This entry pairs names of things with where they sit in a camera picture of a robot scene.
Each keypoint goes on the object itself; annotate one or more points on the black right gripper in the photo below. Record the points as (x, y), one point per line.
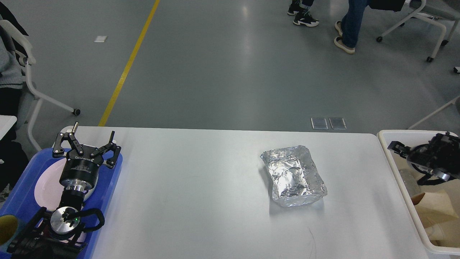
(438, 160)

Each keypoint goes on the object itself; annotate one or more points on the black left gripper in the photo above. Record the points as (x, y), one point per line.
(80, 171)

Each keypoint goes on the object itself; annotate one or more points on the brown paper bag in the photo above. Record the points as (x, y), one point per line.
(438, 217)

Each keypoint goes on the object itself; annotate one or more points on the pink plate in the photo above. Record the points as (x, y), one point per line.
(49, 188)

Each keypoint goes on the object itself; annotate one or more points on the aluminium foil tray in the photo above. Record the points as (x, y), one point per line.
(294, 175)

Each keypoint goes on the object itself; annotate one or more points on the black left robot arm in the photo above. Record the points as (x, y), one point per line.
(53, 234)

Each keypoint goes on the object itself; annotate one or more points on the white plastic bin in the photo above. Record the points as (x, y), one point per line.
(415, 138)

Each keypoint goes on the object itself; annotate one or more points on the seated person grey cardigan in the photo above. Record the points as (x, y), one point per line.
(13, 158)

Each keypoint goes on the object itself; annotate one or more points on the white chair leg right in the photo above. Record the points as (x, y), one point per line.
(454, 102)

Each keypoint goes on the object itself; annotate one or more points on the right metal floor plate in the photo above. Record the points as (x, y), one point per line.
(338, 123)

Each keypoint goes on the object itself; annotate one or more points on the metal floor plate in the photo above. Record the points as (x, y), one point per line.
(338, 123)
(319, 124)

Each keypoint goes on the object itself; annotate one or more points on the left metal floor plate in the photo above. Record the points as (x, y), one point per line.
(319, 124)

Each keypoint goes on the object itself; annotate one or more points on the white chair left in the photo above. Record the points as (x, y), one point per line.
(31, 100)

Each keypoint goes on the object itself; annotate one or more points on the white paper on floor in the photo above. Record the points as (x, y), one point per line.
(100, 39)

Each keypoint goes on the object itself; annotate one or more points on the person in blue jeans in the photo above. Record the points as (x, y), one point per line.
(349, 27)

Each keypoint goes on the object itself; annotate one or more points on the white office chair right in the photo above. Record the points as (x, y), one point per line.
(431, 11)

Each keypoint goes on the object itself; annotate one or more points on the person in black trousers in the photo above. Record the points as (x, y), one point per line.
(300, 10)

